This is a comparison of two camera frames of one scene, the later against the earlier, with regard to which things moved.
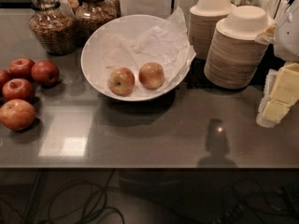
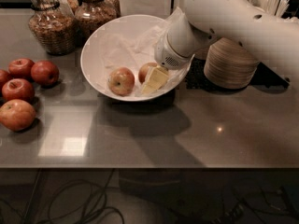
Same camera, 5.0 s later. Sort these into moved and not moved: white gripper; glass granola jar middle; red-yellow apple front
Moved: white gripper
Not moved: red-yellow apple front; glass granola jar middle
